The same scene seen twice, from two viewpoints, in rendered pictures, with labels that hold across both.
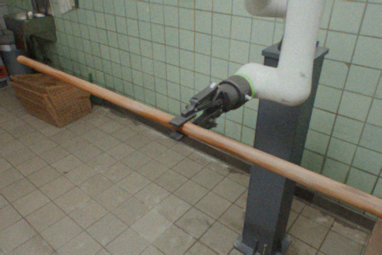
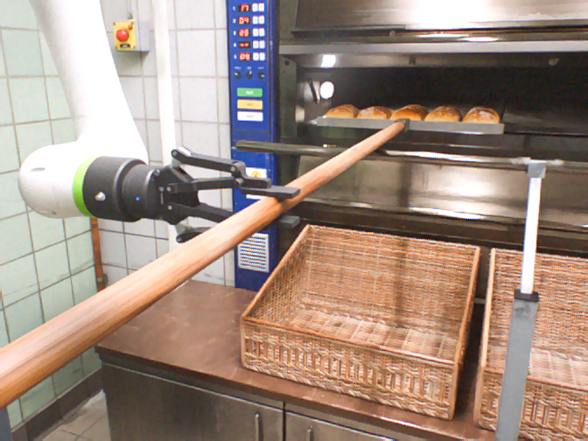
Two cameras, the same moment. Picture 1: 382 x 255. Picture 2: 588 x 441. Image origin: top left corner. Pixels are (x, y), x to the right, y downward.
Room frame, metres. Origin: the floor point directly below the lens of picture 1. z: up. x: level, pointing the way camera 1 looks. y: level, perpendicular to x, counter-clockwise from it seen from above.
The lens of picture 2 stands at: (0.80, 0.64, 1.37)
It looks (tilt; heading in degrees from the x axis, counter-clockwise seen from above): 17 degrees down; 253
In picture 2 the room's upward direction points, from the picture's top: straight up
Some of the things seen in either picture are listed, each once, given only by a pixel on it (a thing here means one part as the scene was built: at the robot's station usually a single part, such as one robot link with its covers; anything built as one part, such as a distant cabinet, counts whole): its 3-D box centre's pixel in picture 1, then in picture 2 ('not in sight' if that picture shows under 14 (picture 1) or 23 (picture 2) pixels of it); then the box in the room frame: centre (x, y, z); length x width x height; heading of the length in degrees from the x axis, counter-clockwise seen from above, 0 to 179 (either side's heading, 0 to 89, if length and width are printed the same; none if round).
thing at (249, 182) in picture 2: (189, 108); (251, 175); (0.66, 0.01, 1.23); 0.05 x 0.01 x 0.03; 142
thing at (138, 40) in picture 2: not in sight; (130, 36); (0.77, -1.33, 1.46); 0.10 x 0.07 x 0.10; 140
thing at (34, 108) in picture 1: (54, 102); not in sight; (2.85, 1.44, 0.14); 0.56 x 0.49 x 0.28; 56
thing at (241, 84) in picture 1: (234, 93); (123, 188); (0.82, -0.12, 1.20); 0.12 x 0.06 x 0.09; 52
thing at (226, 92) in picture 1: (218, 101); (166, 193); (0.76, -0.07, 1.20); 0.09 x 0.07 x 0.08; 142
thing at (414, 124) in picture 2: not in sight; (413, 118); (-0.09, -0.89, 1.19); 0.55 x 0.36 x 0.03; 142
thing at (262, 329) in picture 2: not in sight; (366, 304); (0.21, -0.57, 0.72); 0.56 x 0.49 x 0.28; 139
